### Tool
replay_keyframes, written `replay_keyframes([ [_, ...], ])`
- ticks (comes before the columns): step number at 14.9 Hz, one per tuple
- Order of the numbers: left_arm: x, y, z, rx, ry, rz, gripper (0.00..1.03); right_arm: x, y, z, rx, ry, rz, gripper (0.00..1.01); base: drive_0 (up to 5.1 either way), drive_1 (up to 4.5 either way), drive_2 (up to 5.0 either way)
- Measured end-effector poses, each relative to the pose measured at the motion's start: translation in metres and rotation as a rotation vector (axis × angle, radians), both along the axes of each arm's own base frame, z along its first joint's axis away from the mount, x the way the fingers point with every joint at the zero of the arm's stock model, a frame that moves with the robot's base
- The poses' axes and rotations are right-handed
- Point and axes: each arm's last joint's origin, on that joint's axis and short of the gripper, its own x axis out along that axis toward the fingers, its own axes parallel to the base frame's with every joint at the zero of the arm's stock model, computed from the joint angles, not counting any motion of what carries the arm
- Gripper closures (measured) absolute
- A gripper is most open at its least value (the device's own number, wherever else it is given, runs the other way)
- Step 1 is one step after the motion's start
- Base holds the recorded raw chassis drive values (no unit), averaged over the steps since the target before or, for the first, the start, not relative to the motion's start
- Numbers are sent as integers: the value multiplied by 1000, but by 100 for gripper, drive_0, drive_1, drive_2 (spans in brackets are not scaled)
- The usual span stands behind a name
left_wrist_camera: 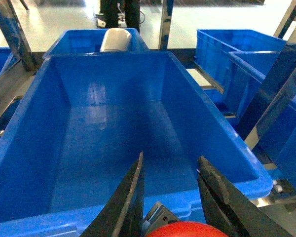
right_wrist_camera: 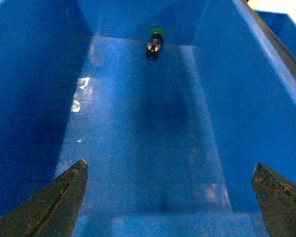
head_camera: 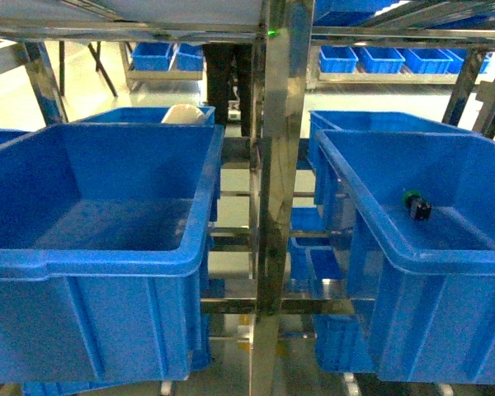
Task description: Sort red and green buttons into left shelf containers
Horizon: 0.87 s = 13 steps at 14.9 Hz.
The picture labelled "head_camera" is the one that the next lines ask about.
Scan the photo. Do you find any green mushroom push button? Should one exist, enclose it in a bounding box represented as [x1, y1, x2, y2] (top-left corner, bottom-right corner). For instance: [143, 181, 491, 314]
[402, 191, 432, 221]

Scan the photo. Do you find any shelf blue container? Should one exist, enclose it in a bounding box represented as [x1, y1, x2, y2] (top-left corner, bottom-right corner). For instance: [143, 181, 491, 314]
[317, 130, 495, 384]
[0, 124, 224, 383]

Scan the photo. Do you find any left shelf blue container right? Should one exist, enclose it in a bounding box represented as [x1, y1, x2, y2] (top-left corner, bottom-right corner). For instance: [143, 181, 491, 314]
[317, 130, 495, 384]

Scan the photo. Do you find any blue bin behind right container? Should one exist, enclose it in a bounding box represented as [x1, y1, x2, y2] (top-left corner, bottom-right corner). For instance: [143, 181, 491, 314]
[307, 110, 472, 171]

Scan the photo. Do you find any blue bin behind container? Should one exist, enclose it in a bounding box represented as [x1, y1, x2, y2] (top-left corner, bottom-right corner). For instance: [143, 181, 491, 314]
[307, 110, 472, 171]
[72, 106, 217, 126]

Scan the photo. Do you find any white round object in bin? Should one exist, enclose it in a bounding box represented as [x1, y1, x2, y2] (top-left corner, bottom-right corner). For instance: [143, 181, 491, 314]
[161, 104, 206, 125]

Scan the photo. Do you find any blue bin behind left container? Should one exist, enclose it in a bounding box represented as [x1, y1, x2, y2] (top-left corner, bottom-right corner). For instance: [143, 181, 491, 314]
[72, 106, 217, 126]

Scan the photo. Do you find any person in dark trousers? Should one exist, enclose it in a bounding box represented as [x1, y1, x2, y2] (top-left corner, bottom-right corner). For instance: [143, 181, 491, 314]
[202, 43, 252, 137]

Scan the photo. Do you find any stainless steel left shelf frame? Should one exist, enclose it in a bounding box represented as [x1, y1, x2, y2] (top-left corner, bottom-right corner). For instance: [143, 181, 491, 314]
[0, 1, 495, 395]

